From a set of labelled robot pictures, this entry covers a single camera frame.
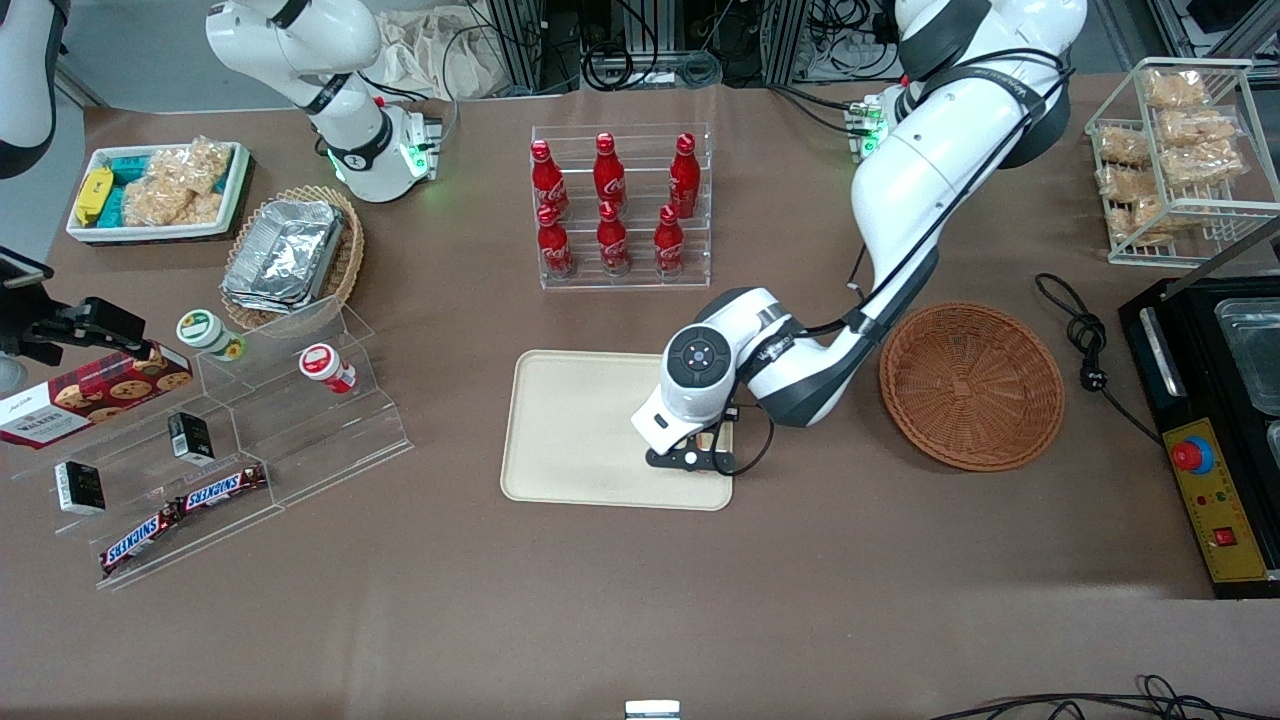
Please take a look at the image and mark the stacked aluminium foil trays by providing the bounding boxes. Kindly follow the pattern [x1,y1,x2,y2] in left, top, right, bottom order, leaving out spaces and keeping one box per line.
[222,200,346,314]

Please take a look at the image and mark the black countertop appliance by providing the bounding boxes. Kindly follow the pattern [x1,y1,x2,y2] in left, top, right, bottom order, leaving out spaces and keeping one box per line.
[1118,215,1280,601]

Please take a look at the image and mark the cream plastic serving tray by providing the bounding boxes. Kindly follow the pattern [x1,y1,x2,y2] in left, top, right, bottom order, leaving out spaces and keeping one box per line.
[500,349,735,512]

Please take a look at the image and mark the yellow emergency stop control box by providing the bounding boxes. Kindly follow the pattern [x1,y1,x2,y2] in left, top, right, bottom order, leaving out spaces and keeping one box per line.
[1163,418,1273,584]

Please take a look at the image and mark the clear puffed rice snack bag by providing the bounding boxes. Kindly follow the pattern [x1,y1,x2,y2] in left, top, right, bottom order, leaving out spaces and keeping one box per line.
[1143,68,1211,111]
[1095,125,1153,168]
[150,135,233,196]
[1160,140,1248,188]
[122,180,223,229]
[1100,165,1166,203]
[1105,195,1196,246]
[1158,108,1243,151]

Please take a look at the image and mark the black arm base cables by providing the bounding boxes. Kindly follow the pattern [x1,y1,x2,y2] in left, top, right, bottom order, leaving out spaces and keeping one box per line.
[768,82,873,137]

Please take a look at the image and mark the red tartan cookie box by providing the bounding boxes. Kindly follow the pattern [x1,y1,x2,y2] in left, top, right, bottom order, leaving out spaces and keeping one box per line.
[0,343,194,451]

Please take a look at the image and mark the small black box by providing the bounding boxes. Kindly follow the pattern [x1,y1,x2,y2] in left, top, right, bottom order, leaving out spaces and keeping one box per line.
[55,461,107,516]
[167,411,215,466]

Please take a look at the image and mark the red lid white jar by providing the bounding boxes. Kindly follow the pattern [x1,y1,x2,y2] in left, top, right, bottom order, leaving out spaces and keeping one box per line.
[299,343,357,394]

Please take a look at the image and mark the black cable coil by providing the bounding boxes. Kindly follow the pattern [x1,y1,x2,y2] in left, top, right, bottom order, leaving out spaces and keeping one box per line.
[578,40,663,93]

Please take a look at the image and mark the black power cable with plug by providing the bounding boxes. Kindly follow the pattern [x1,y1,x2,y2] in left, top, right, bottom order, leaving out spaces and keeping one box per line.
[1033,272,1166,446]

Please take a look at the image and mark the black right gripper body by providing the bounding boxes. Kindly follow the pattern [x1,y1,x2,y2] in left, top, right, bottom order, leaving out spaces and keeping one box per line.
[0,298,91,367]

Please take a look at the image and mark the green lid white jar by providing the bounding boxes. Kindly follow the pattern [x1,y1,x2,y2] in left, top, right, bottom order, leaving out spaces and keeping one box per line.
[177,310,247,362]

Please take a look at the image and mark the round brown wicker basket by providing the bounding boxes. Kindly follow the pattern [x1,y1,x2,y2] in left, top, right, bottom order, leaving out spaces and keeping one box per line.
[879,302,1066,472]

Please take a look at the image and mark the beige cloth bag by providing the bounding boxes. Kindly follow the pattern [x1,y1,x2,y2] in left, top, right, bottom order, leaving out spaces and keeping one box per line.
[375,8,501,101]

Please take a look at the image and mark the yellow snack packet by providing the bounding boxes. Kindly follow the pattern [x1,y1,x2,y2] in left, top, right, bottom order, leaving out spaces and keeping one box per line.
[75,168,114,226]

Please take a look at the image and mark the white rectangular snack bin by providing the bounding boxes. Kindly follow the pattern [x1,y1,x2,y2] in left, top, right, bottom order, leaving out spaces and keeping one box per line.
[66,142,251,244]

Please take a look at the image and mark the clear acrylic bottle rack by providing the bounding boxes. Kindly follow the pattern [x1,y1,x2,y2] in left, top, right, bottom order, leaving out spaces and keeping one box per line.
[530,123,713,291]

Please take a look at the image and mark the brown snickers bar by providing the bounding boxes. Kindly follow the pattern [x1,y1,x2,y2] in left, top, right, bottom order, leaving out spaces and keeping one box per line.
[100,505,183,578]
[175,463,269,515]

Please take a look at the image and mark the clear acrylic step shelf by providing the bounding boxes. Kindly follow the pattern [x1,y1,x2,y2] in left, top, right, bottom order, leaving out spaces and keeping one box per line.
[10,297,414,591]

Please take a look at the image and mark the steel appliance pan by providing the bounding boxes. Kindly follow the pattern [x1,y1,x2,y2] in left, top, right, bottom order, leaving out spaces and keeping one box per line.
[1215,298,1280,416]

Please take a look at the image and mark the black floor cables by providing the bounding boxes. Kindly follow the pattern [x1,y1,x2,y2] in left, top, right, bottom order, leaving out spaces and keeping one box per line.
[930,674,1280,720]

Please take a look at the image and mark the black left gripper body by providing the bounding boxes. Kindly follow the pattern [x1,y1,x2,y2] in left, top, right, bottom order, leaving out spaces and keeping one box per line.
[645,404,742,475]

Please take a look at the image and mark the white wire basket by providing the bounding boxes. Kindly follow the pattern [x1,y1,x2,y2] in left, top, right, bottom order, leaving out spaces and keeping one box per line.
[1085,57,1280,268]

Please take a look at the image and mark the oval wicker basket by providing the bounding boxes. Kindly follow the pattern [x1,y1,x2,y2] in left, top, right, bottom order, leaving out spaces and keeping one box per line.
[222,185,366,331]

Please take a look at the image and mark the red cola bottle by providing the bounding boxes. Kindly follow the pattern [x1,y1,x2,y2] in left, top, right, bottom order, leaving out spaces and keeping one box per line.
[596,201,632,277]
[536,204,576,279]
[654,205,687,277]
[530,139,570,221]
[669,133,701,219]
[594,132,627,211]

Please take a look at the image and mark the aluminium frame post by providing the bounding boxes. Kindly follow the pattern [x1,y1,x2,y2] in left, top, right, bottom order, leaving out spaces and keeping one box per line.
[768,0,813,86]
[488,0,546,96]

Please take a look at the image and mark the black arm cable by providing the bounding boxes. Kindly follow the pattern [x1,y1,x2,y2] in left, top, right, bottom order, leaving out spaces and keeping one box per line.
[735,48,1077,477]

